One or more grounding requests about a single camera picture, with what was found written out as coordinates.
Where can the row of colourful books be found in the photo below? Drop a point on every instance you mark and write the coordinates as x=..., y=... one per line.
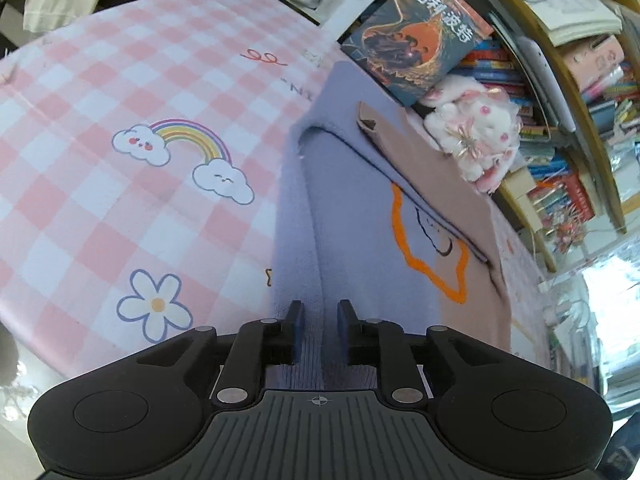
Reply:
x=498, y=63

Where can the white tablet on books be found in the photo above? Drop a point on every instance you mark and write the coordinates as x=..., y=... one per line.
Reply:
x=547, y=86

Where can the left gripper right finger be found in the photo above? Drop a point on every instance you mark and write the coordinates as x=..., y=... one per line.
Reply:
x=384, y=346

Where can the pink white bunny plush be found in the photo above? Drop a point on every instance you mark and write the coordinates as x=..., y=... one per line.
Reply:
x=478, y=126

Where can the colourful toy bouquet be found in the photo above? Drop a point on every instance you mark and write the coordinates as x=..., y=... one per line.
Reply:
x=564, y=209

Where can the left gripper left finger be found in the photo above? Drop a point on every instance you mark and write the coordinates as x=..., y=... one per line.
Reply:
x=245, y=357

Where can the Harry Potter book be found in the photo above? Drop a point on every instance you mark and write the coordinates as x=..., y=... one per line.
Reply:
x=410, y=45

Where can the purple and pink sweater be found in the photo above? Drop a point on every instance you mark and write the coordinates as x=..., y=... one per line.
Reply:
x=369, y=213

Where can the pink checkered desk mat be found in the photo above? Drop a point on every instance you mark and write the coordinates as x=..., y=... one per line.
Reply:
x=141, y=158

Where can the wooden bookshelf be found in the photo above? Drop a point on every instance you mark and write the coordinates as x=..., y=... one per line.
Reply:
x=502, y=88

